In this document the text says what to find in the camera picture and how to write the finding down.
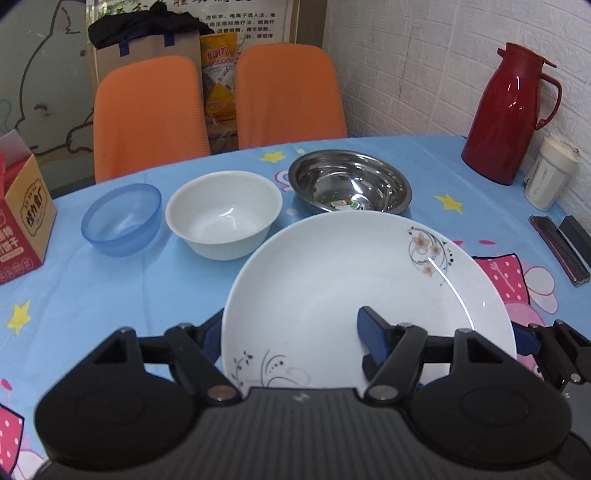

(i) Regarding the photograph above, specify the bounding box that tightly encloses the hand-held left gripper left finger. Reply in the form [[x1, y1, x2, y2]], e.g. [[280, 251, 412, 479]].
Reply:
[[91, 309, 242, 408]]

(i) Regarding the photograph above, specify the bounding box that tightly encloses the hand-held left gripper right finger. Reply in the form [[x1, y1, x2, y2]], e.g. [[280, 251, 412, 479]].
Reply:
[[357, 305, 519, 405]]

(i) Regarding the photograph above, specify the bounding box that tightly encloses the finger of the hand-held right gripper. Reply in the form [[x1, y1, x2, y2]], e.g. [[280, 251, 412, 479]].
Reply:
[[514, 320, 591, 386]]

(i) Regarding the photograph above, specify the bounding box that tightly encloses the white floral plate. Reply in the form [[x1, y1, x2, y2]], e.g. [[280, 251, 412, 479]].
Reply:
[[221, 211, 518, 398]]

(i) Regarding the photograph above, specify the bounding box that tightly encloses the blue printed tablecloth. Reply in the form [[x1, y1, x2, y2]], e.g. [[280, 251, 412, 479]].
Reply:
[[0, 135, 591, 480]]

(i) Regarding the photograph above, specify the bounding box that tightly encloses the dark red phone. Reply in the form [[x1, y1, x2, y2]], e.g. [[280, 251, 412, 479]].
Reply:
[[529, 215, 591, 287]]

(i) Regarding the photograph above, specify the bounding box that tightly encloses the black rectangular case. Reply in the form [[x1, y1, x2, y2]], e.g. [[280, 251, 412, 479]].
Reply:
[[558, 215, 591, 272]]

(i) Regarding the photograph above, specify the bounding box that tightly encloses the white ceramic bowl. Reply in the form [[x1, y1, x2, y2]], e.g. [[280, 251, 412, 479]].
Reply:
[[165, 170, 283, 261]]

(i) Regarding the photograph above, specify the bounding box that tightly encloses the blue plastic bowl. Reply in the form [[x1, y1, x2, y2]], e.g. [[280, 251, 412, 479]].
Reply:
[[81, 183, 162, 258]]

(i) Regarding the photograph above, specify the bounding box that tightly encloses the stainless steel bowl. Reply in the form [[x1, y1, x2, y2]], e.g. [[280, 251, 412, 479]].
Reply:
[[288, 150, 413, 215]]

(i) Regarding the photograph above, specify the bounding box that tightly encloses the white lidded tumbler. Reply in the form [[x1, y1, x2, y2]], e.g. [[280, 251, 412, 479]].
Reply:
[[524, 134, 581, 212]]

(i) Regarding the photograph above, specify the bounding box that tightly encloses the red and tan carton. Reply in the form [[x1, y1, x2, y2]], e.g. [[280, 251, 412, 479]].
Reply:
[[0, 129, 58, 286]]

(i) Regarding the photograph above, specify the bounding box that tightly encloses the red thermos jug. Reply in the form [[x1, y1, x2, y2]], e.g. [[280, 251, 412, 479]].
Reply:
[[461, 42, 563, 186]]

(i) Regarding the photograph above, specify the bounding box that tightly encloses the orange chair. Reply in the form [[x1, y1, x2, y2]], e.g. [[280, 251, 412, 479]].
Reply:
[[235, 44, 348, 150], [93, 56, 211, 184]]

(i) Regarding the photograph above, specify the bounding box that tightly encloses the yellow snack bag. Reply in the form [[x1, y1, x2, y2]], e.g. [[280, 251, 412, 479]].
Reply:
[[199, 33, 244, 123]]

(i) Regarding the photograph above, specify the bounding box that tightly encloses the cardboard box with black cloth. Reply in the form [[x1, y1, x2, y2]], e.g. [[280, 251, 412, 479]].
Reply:
[[92, 31, 209, 95]]

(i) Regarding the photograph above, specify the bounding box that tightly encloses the frosted glass cartoon panel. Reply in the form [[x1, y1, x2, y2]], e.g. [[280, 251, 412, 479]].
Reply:
[[0, 0, 99, 197]]

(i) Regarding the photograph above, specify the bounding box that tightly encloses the black cloth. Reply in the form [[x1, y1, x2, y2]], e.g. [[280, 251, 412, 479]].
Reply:
[[87, 9, 214, 51]]

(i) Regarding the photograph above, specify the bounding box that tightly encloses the wall poster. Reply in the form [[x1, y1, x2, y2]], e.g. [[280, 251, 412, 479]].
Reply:
[[85, 0, 297, 48]]

